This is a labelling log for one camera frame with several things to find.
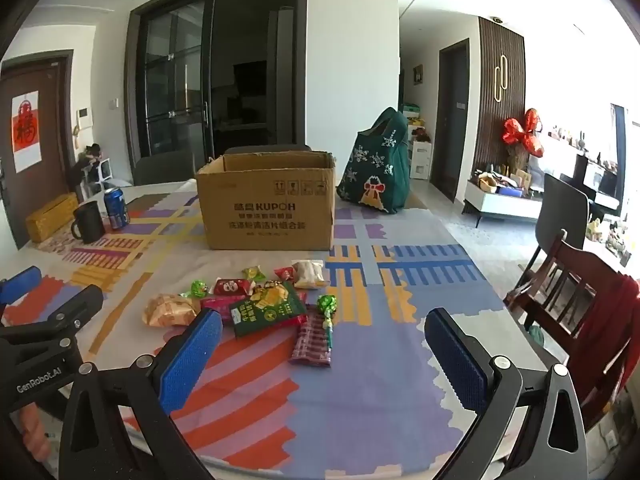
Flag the small green candy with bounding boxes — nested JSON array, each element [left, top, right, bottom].
[[179, 280, 210, 300]]

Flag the maroon snack packet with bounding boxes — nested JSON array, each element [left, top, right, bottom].
[[289, 310, 334, 368]]

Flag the red and white door poster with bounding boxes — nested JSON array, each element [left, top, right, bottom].
[[12, 90, 41, 174]]

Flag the white plastic stool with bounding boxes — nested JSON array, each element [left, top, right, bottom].
[[80, 157, 132, 198]]

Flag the red and white snack packet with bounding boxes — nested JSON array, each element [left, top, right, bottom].
[[211, 278, 252, 297]]

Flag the large green snack packet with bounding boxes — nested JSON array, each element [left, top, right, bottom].
[[229, 282, 309, 339]]

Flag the green lollipop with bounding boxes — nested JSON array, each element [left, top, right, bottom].
[[316, 294, 340, 357]]

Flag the green knitted snowflake bag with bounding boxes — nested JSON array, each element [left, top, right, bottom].
[[336, 106, 412, 216]]

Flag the white low cabinet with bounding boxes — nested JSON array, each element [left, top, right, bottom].
[[462, 179, 547, 229]]

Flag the red cloth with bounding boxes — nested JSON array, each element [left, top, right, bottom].
[[584, 271, 640, 413]]

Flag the dark slatted wall panel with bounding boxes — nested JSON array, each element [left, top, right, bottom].
[[474, 16, 527, 187]]

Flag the blue drink can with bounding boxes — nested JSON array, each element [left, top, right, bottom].
[[103, 187, 131, 231]]

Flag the black framed glass sliding door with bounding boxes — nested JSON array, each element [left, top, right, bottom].
[[125, 0, 309, 162]]

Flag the brown cardboard box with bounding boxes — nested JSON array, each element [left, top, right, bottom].
[[195, 149, 337, 252]]

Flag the black bag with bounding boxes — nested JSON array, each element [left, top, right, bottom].
[[69, 143, 103, 186]]

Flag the white biscuit packet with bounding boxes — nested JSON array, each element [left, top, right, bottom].
[[291, 259, 329, 291]]

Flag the person's left hand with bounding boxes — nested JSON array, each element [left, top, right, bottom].
[[20, 402, 55, 462]]

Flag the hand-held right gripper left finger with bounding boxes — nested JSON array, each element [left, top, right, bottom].
[[57, 308, 224, 480]]

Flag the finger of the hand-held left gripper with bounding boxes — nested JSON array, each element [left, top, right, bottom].
[[0, 266, 43, 306], [0, 284, 105, 357]]

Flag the orange snack packet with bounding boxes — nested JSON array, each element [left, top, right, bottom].
[[142, 293, 201, 329]]

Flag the pink snack packet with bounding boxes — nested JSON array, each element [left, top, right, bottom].
[[200, 296, 242, 324]]

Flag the brown entrance door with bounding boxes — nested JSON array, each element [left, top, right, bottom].
[[0, 50, 77, 251]]

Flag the yellow box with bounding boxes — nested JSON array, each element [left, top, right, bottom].
[[25, 192, 80, 244]]

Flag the dark hallway door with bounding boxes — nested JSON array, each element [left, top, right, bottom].
[[430, 38, 471, 204]]

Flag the black mug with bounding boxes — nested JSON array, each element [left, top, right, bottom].
[[70, 201, 107, 245]]

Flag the grey dining chair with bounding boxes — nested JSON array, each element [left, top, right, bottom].
[[132, 152, 199, 187], [534, 173, 591, 262], [223, 143, 312, 157]]

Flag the brown wooden chair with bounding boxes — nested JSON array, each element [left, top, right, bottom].
[[504, 230, 640, 433]]

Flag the white hallway shelf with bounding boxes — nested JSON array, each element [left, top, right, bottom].
[[406, 104, 434, 182]]

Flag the red foil balloon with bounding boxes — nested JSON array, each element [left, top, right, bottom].
[[502, 108, 546, 157]]

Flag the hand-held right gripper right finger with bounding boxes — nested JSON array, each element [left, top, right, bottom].
[[424, 307, 590, 480]]

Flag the colourful printed tablecloth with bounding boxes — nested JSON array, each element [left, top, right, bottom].
[[0, 182, 553, 473]]

